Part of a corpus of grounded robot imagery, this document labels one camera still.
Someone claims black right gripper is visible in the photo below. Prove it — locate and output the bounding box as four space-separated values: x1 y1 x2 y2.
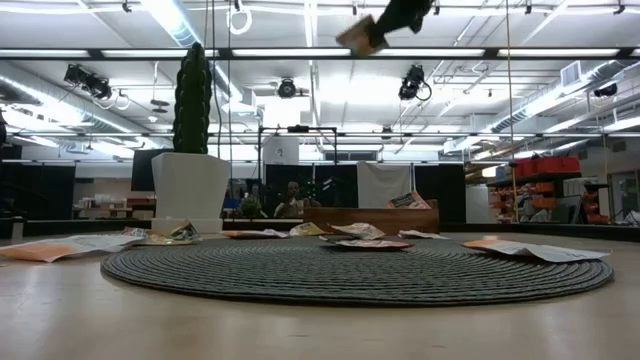
368 0 436 49

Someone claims round grey woven mat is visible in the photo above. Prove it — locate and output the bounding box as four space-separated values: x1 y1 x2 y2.
100 234 615 308

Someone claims white pink tea packet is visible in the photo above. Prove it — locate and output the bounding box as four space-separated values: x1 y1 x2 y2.
398 229 450 241

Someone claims white hanging cloth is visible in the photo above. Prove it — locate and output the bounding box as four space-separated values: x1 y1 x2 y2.
356 160 414 210

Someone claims overhead LED light bar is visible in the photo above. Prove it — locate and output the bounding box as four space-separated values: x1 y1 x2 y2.
0 46 640 62

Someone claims person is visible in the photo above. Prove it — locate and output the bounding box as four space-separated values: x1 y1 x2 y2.
273 180 321 219

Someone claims wooden compartment box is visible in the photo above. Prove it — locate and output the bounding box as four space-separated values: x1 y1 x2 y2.
303 207 441 236

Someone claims cluttered low table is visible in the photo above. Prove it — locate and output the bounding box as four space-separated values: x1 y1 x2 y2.
73 193 157 220

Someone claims white coiled cable ring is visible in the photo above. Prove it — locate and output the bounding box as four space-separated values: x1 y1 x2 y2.
226 3 253 36

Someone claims orange white tea packet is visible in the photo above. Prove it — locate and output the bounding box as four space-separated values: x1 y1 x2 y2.
219 228 291 240
0 233 147 264
461 237 612 264

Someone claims black frame stand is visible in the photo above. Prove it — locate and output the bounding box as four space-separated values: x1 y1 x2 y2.
257 124 339 221

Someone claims shelf with red bins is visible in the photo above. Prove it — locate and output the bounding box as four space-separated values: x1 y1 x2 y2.
487 156 612 225

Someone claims black monitor screen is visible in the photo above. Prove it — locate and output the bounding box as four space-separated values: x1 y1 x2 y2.
130 148 175 193

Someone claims small green potted plant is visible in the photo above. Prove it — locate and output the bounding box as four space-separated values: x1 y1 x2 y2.
239 195 262 220

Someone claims green cactus plant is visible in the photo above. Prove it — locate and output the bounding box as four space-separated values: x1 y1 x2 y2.
172 42 214 155

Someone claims white hexagonal planter pot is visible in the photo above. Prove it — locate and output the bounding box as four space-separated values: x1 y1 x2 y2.
151 152 232 234

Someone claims yellow pole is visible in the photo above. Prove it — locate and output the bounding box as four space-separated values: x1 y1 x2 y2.
507 159 521 225

